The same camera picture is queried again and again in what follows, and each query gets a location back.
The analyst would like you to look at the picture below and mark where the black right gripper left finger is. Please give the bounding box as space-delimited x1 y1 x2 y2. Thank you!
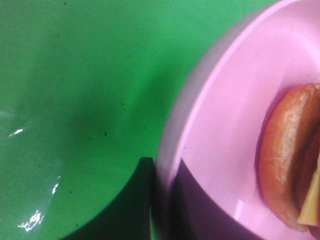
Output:
64 157 154 240

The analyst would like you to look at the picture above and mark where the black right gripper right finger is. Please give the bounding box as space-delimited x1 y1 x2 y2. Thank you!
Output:
168 161 260 240

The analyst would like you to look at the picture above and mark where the pink round plate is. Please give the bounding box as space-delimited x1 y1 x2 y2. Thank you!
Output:
152 0 320 240

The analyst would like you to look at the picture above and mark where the burger with cheese and lettuce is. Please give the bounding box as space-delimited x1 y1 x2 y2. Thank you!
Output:
257 83 320 240

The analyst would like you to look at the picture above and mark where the clear tape piece right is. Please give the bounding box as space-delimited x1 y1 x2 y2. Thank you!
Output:
0 109 65 236

